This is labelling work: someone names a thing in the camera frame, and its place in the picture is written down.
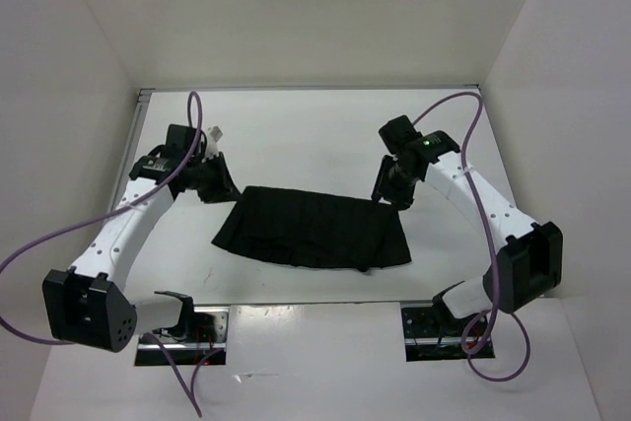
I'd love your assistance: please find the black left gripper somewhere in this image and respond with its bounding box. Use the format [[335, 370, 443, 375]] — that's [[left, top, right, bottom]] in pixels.
[[186, 152, 243, 204]]

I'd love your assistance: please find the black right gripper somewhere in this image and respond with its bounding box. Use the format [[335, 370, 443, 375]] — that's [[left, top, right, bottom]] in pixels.
[[370, 154, 418, 213]]

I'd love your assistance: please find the black pleated skirt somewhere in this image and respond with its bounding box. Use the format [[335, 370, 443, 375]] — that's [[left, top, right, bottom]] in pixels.
[[212, 186, 411, 272]]

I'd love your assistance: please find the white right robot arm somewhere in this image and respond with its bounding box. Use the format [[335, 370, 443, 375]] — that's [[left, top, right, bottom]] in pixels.
[[372, 115, 563, 335]]

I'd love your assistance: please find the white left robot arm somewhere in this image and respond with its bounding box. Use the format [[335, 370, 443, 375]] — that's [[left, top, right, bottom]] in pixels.
[[42, 124, 241, 353]]

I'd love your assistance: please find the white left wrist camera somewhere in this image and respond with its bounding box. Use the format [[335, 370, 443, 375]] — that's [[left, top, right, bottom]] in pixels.
[[204, 126, 223, 159]]

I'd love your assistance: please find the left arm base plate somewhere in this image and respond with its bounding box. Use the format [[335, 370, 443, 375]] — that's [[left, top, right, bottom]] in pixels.
[[134, 306, 230, 367]]

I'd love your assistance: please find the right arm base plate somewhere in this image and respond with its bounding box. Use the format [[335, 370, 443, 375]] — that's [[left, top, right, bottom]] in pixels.
[[400, 301, 471, 362]]

